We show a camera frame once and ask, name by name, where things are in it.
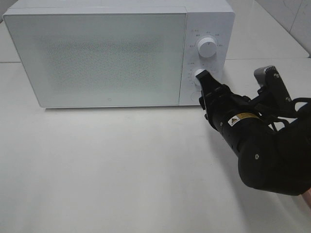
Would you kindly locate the round white door-release button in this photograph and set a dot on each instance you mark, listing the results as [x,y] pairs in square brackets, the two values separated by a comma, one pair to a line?
[195,96]

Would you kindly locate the white microwave door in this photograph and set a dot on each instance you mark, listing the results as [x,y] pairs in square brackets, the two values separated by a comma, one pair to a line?
[101,60]

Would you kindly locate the pink round plate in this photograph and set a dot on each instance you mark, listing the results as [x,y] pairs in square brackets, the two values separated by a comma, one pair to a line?
[307,197]

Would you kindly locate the lower white timer knob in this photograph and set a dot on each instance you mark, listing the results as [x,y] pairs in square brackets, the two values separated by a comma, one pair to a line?
[197,76]

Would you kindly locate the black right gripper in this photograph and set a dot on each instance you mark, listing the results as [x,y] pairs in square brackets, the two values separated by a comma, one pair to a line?
[221,104]

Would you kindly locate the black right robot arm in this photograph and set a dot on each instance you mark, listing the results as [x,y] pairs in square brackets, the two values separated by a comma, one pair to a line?
[270,134]

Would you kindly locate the upper white control knob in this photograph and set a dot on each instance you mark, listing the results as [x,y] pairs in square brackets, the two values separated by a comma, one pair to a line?
[206,46]

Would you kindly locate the white microwave oven body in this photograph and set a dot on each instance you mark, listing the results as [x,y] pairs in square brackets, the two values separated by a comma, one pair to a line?
[213,18]

